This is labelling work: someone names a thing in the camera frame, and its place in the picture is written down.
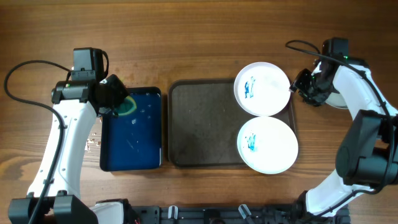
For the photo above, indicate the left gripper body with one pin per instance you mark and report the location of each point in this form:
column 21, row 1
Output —
column 115, row 93

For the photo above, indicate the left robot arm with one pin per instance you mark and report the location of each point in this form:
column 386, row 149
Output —
column 88, row 93

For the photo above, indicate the white plate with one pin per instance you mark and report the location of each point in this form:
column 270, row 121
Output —
column 262, row 89
column 267, row 145
column 337, row 101

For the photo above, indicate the brown serving tray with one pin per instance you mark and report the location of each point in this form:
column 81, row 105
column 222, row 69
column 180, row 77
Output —
column 204, row 122

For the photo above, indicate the black water tray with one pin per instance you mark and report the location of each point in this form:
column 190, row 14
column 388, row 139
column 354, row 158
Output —
column 133, row 140

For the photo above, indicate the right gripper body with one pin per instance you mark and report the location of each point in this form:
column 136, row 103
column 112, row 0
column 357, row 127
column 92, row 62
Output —
column 311, row 88

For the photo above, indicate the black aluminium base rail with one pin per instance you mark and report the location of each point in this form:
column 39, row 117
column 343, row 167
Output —
column 273, row 214

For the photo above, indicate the green yellow sponge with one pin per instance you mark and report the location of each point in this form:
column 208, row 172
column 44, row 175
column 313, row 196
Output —
column 126, row 107

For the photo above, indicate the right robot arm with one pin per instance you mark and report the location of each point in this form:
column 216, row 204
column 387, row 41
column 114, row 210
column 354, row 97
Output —
column 366, row 160

